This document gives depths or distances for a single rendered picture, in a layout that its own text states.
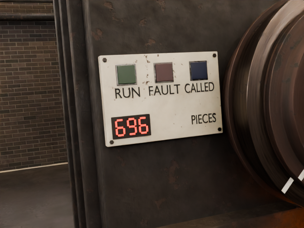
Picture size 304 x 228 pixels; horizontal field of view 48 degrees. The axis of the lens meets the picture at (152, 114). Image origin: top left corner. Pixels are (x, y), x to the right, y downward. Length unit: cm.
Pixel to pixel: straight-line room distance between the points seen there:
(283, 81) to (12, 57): 623
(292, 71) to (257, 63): 6
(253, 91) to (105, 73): 28
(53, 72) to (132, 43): 597
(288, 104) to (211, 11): 28
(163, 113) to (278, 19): 28
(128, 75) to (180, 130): 16
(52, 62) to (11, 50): 73
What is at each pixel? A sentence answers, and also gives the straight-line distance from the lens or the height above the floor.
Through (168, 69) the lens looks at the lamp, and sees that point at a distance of 70.
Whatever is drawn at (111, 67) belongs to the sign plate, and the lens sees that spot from 67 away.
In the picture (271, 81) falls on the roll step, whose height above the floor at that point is 116.
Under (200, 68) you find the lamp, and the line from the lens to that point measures 73.
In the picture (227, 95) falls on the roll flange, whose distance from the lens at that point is 69.
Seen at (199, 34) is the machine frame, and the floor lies 128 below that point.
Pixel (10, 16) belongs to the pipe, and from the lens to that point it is 651.
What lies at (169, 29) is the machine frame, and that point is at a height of 129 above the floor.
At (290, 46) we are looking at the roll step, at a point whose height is 122.
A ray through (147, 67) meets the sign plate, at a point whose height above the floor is 121.
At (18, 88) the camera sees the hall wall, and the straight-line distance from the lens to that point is 664.
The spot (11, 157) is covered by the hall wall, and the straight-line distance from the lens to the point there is 671.
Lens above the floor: 115
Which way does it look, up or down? 3 degrees down
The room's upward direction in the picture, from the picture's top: 5 degrees counter-clockwise
